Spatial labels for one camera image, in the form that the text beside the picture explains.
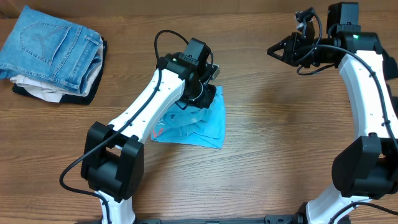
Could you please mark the folded blue denim jeans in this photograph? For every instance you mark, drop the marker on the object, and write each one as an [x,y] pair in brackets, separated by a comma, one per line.
[35,26]

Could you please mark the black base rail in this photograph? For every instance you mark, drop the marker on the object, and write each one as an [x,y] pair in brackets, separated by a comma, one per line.
[268,219]

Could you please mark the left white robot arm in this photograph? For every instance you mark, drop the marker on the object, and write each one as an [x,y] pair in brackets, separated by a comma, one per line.
[113,163]

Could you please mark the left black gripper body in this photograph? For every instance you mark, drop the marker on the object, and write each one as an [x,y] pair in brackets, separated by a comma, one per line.
[201,95]

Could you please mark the light blue printed t-shirt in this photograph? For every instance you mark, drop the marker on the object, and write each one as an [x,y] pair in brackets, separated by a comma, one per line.
[194,126]

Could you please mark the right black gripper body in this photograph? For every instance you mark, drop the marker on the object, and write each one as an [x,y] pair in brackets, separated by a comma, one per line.
[306,51]

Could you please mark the crumpled black garment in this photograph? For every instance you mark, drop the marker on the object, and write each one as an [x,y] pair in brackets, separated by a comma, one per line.
[390,73]

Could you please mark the folded white garment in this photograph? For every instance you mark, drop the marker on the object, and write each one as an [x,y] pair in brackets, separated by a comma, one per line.
[65,72]

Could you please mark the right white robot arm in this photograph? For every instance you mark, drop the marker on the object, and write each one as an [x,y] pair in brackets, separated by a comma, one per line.
[367,169]

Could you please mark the folded black garment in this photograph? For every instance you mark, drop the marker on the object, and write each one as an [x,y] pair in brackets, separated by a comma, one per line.
[27,87]

